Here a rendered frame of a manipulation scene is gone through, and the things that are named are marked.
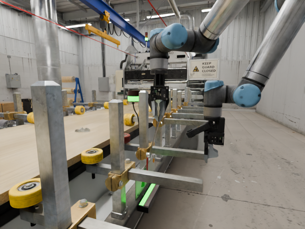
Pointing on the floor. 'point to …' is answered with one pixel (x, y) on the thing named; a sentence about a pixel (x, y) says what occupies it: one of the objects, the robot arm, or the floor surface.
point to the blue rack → (78, 90)
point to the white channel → (174, 10)
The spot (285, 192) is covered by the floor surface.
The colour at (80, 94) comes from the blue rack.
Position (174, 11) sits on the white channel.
